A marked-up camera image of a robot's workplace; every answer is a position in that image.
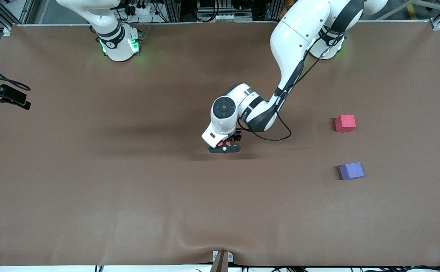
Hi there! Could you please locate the brown table cloth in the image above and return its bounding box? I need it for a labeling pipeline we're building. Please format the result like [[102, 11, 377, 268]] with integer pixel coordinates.
[[0, 21, 440, 267]]

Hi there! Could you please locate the red foam block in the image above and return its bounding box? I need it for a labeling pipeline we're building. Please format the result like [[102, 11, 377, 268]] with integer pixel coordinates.
[[335, 115, 356, 133]]

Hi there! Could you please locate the purple foam block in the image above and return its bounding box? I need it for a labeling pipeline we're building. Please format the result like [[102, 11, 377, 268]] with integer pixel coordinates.
[[339, 162, 365, 181]]

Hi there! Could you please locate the brown upright pole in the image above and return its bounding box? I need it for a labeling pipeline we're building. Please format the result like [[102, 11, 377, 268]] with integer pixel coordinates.
[[209, 251, 229, 272]]

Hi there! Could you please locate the orange snack bag pile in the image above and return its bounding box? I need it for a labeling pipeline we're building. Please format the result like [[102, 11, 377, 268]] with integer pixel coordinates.
[[279, 0, 295, 20]]

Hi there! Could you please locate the black electronics box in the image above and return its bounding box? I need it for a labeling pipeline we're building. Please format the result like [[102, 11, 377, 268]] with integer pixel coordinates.
[[197, 0, 243, 11]]

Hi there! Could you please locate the white power strip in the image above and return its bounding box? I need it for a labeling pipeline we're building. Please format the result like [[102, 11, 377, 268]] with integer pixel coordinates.
[[127, 3, 153, 16]]

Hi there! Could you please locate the grey metal bracket plate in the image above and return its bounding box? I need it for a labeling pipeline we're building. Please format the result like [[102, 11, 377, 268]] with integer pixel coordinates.
[[212, 250, 234, 263]]

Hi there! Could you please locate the grey aluminium frame post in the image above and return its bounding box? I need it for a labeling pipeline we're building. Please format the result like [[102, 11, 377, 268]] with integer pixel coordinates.
[[166, 0, 182, 22], [267, 0, 281, 21]]

